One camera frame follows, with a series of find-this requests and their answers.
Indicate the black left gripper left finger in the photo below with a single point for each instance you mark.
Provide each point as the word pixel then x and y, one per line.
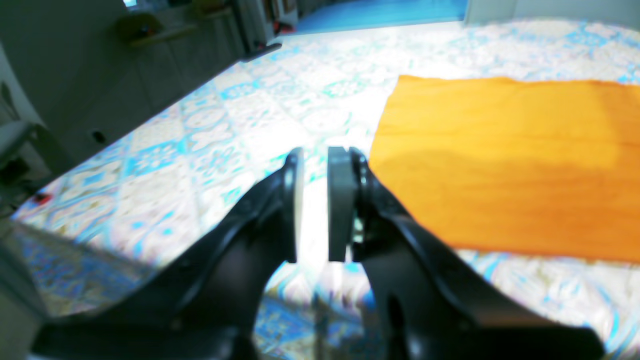
pixel 204 305

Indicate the patterned tile tablecloth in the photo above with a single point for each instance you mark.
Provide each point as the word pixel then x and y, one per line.
pixel 131 208

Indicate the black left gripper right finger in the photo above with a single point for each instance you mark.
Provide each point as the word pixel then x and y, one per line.
pixel 432 305

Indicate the orange T-shirt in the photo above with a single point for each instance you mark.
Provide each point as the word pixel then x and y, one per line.
pixel 543 167

